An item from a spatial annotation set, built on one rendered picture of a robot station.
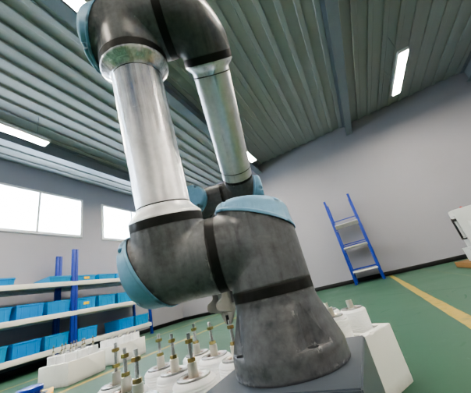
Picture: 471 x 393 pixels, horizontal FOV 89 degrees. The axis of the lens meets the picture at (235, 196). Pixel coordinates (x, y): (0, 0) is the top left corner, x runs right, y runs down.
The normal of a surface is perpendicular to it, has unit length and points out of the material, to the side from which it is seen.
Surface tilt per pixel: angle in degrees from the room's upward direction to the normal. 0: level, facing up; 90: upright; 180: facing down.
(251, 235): 90
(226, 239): 84
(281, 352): 72
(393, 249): 90
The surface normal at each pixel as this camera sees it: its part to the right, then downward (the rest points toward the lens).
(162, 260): -0.05, -0.15
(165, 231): 0.22, -0.21
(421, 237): -0.47, -0.23
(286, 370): -0.22, -0.32
